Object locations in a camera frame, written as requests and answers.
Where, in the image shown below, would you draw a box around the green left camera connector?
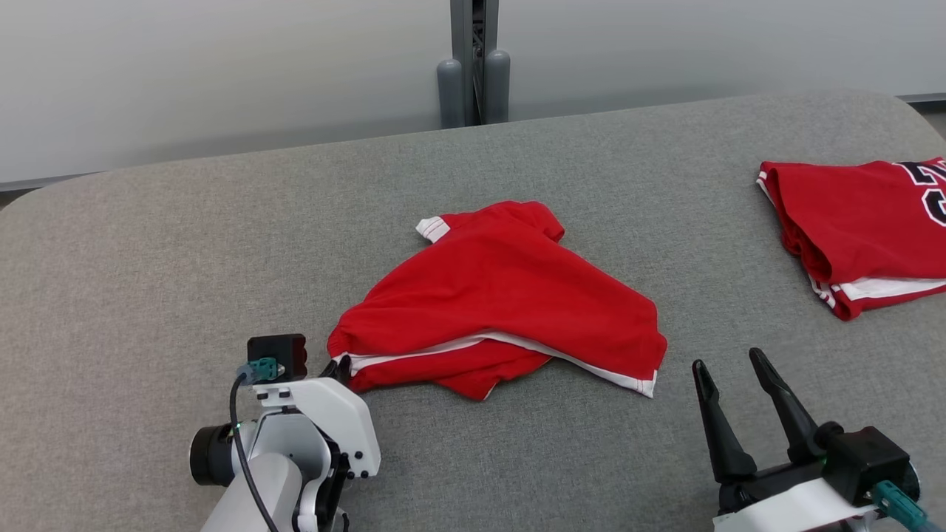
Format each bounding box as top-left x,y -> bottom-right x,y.
236,357 -> 286,386

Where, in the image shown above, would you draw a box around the green right camera connector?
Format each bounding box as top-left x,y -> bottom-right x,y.
870,480 -> 941,532

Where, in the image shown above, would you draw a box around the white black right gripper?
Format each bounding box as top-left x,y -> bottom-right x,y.
692,347 -> 882,532

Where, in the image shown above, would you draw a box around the red shorts with white stripe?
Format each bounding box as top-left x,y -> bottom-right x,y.
326,199 -> 670,402

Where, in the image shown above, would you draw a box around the red jersey with black lettering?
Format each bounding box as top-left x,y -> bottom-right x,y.
755,154 -> 946,323

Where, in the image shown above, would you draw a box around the black left camera cable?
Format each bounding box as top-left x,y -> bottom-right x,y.
228,372 -> 282,532

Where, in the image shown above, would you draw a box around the green camera connector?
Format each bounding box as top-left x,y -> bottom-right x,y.
236,357 -> 286,386
870,480 -> 941,532

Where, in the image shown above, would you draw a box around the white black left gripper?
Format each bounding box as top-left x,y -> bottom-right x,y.
254,354 -> 382,481

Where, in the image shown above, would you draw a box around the grey baseboard rail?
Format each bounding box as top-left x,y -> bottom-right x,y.
0,172 -> 101,194

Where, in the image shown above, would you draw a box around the grey metal partition post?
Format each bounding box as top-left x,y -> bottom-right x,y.
435,0 -> 513,131

